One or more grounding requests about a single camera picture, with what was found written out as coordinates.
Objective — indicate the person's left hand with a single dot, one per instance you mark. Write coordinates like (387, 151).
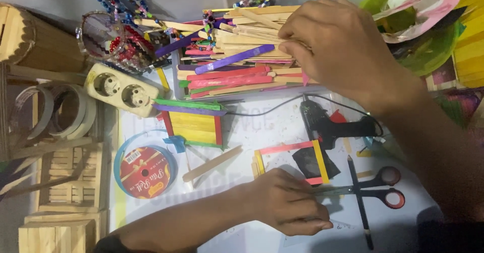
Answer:
(281, 203)

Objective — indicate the person's right hand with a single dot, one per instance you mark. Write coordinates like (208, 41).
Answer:
(340, 48)

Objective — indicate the pink yellow stick frame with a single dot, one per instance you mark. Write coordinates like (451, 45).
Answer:
(321, 162)

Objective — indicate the black paper piece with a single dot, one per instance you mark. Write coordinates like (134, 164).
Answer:
(308, 164)

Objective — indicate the red paper piece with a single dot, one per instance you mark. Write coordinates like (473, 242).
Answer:
(337, 116)

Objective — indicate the white paper sheet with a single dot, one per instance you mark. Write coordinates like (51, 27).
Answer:
(264, 132)

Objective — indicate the black pencil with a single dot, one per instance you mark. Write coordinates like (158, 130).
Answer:
(357, 192)

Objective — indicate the black glue gun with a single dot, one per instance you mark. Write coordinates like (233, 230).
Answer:
(332, 126)

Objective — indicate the plain wooden craft stick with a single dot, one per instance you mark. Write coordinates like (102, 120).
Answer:
(211, 164)

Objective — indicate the green plastic bowl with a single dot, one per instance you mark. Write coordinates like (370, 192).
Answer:
(435, 52)

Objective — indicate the pink painted paper plate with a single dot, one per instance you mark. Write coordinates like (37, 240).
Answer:
(427, 11)

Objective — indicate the pile of coloured craft sticks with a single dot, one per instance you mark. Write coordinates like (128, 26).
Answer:
(234, 56)

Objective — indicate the yellow red stick panel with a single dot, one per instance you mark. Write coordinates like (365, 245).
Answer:
(193, 126)

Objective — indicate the blue ribbon spool red label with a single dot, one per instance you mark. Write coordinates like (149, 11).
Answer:
(145, 171)

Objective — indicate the clear plastic tray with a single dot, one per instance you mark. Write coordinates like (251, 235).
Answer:
(177, 91)

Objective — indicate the white double power socket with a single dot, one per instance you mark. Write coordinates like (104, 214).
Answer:
(121, 90)

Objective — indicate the slatted wooden stick crate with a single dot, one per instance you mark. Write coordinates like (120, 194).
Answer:
(72, 177)

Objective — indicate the beige tape roll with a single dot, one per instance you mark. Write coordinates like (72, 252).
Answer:
(36, 111)
(81, 111)

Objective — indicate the glass jar with red beads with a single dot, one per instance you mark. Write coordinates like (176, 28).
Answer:
(113, 41)

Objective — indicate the closed wooden stick box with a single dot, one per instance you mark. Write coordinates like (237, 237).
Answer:
(56, 234)

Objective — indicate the round wooden stick container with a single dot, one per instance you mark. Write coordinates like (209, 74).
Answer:
(37, 41)

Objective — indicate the yellow stick wall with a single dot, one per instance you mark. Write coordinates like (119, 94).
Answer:
(470, 48)

